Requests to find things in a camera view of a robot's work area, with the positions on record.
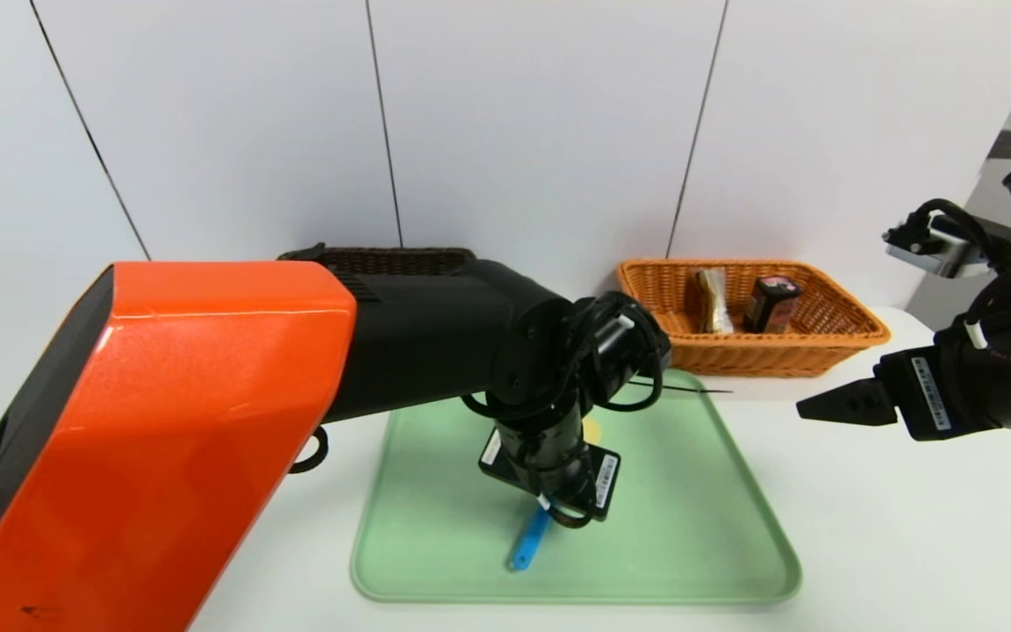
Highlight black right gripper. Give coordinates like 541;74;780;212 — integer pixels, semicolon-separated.
795;323;1011;442

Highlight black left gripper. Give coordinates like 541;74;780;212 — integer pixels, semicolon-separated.
477;415;621;522

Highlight wooden spoon blue handle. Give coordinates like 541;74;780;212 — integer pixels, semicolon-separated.
508;417;603;572

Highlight small black box pink top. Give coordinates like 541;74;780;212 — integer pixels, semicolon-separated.
742;276;803;334

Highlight gold chocolates clear wrapper pack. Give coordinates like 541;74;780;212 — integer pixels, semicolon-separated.
696;268;735;335

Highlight orange wicker basket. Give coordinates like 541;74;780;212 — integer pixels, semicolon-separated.
617;259;891;379

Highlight dark brown wicker basket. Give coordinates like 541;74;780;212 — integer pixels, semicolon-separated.
277;246;478;277

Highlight green plastic tray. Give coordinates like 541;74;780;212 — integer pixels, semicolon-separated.
351;368;802;605

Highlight thin black cable tie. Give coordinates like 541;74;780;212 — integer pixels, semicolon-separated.
627;379;733;394

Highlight black left wrist camera cable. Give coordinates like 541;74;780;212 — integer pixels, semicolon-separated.
462;294;673;440

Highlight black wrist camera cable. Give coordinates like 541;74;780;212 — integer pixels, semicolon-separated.
462;294;673;440
909;199;1011;264

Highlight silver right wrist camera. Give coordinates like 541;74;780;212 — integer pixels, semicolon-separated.
883;215;989;280

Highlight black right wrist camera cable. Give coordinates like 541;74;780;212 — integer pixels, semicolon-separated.
909;199;1011;264

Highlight braided black left arm cable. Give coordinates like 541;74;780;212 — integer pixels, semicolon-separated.
289;427;331;475

